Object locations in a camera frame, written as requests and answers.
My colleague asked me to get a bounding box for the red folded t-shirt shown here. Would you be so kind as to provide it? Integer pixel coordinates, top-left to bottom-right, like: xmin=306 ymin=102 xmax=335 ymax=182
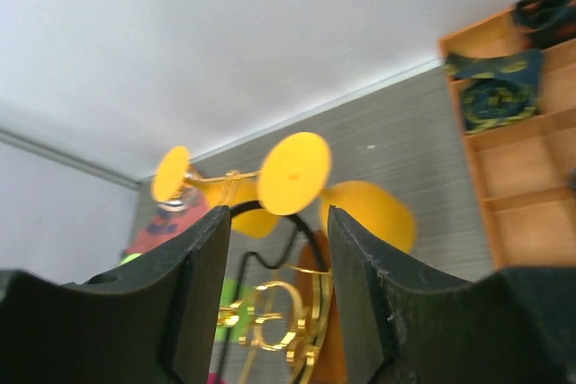
xmin=121 ymin=179 xmax=209 ymax=260

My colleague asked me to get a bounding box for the pink wine glass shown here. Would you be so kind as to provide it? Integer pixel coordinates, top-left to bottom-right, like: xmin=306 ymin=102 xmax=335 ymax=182
xmin=207 ymin=373 xmax=226 ymax=384

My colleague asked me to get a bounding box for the green wine glass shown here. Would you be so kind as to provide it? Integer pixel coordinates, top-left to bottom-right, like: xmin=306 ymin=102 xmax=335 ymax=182
xmin=117 ymin=252 xmax=253 ymax=344

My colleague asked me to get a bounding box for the wooden compartment tray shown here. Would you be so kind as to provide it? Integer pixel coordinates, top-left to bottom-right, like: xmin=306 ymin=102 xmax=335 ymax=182
xmin=437 ymin=5 xmax=576 ymax=271

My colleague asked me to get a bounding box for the orange wine glass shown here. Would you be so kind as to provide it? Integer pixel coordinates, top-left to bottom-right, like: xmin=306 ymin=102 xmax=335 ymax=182
xmin=256 ymin=132 xmax=417 ymax=253
xmin=151 ymin=146 xmax=279 ymax=239

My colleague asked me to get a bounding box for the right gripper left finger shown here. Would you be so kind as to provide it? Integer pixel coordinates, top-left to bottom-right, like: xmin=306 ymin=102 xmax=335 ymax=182
xmin=1 ymin=207 xmax=230 ymax=383

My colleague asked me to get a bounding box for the gold wire wine glass rack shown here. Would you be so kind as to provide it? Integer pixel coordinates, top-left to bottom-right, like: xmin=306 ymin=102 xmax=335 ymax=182
xmin=182 ymin=167 xmax=350 ymax=384

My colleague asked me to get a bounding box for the rolled dark tie right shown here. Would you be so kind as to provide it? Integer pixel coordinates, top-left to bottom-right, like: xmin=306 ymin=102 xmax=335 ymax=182
xmin=566 ymin=171 xmax=576 ymax=196

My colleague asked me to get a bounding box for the rolled dark tie top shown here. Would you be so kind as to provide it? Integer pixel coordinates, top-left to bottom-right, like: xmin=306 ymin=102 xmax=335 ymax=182
xmin=511 ymin=0 xmax=575 ymax=49

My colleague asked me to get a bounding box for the rolled green patterned tie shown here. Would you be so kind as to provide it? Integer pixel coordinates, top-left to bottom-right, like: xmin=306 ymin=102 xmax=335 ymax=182
xmin=445 ymin=49 xmax=545 ymax=135

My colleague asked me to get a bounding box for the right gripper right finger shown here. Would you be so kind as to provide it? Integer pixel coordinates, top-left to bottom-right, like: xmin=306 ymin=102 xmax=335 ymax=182
xmin=328 ymin=208 xmax=575 ymax=383

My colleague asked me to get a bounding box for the rolled dark tie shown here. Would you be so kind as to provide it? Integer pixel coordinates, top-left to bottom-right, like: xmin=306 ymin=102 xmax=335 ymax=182
xmin=566 ymin=171 xmax=576 ymax=196
xmin=511 ymin=0 xmax=575 ymax=49

